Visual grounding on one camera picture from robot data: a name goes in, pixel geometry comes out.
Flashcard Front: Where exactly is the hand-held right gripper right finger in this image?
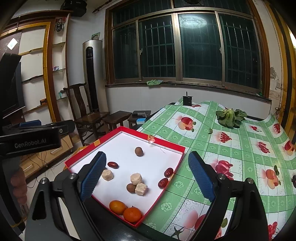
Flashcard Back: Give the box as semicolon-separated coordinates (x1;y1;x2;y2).
188;151;270;241

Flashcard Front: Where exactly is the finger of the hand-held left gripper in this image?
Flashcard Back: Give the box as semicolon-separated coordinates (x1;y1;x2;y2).
19;120;42;127
45;120;76;141

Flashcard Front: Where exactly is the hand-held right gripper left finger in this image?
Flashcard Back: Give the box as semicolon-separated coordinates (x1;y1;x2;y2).
24;151;107;241

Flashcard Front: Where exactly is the beige cylindrical cake piece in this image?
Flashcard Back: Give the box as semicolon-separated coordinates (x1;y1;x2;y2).
135;183;148;196
101;169;115;181
130;173;143;185

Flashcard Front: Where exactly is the red shallow cardboard box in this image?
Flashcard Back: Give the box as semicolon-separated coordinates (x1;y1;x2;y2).
64;126;186;227

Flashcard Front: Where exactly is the person's left hand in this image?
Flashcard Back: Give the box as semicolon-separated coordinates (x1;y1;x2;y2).
10;167;28;205

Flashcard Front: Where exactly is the light wooden cabinet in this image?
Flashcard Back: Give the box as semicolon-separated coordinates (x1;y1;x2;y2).
20;134;74;183

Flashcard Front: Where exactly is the dark wooden chair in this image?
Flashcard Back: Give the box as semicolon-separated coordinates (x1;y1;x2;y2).
63;83;110;146

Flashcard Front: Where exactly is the orange mandarin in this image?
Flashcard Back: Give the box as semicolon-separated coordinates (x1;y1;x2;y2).
109;200;127;215
123;206;142;223

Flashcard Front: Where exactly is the black television screen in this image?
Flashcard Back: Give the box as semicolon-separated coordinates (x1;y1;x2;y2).
0;53;26;119

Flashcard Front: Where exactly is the green fruit print tablecloth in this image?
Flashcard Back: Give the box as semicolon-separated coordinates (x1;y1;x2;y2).
136;100;296;240

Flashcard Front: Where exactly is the dark wooden stool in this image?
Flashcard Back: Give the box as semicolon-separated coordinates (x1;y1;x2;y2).
128;111;152;129
102;111;132;133

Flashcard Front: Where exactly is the silver tower air conditioner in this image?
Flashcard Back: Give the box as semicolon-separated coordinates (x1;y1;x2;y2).
83;39;107;114

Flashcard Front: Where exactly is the green leafy vegetable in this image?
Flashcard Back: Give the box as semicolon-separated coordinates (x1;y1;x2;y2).
216;108;247;128

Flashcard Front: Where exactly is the small black box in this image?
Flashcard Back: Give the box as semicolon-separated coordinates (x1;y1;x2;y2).
182;91;193;106

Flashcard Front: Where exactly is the small black red toy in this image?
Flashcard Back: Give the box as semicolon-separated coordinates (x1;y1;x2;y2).
54;17;67;32

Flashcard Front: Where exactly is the black speaker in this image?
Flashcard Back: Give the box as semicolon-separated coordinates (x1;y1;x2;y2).
60;0;88;16

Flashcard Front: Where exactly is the wooden wall shelf unit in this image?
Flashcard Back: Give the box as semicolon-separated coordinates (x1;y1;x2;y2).
0;13;70;123

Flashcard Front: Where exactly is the barred window with wooden frame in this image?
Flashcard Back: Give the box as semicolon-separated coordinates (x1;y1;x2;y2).
105;0;271;94

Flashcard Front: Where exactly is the yellow wooden door frame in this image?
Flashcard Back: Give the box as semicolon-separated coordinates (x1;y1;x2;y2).
264;0;296;139

